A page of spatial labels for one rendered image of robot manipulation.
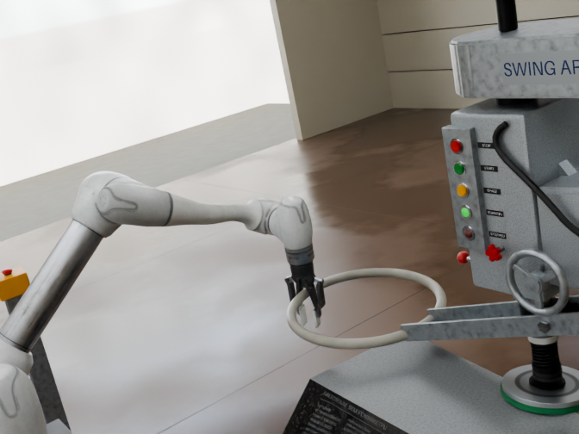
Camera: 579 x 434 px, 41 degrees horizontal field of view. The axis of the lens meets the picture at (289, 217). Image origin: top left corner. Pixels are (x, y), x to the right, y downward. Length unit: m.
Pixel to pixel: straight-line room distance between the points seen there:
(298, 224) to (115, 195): 0.60
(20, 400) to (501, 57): 1.37
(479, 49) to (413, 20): 8.55
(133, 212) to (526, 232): 1.00
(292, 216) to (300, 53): 7.45
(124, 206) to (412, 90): 8.57
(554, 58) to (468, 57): 0.21
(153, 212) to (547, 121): 1.03
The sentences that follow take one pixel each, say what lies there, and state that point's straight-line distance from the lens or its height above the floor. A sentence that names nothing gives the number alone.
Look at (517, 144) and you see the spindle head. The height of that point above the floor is 1.53.
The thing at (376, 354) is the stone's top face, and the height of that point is 0.87.
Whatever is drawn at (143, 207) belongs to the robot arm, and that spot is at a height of 1.44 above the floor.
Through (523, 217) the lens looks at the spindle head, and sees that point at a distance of 1.70.
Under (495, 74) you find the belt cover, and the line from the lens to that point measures 1.65.
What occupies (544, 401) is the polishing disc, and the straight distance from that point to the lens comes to 1.94.
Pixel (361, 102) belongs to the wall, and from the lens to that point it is 10.39.
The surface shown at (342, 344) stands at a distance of 2.20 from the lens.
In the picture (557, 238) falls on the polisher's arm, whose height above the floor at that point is 1.33.
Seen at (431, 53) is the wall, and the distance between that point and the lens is 10.09.
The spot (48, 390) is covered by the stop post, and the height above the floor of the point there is 0.58.
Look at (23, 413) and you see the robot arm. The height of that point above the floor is 1.06.
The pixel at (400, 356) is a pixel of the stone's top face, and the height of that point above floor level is 0.87.
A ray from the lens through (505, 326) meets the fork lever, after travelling 1.94.
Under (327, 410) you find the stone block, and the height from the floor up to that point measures 0.83.
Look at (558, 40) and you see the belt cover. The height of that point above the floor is 1.73.
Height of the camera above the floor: 1.93
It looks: 17 degrees down
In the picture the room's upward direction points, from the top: 12 degrees counter-clockwise
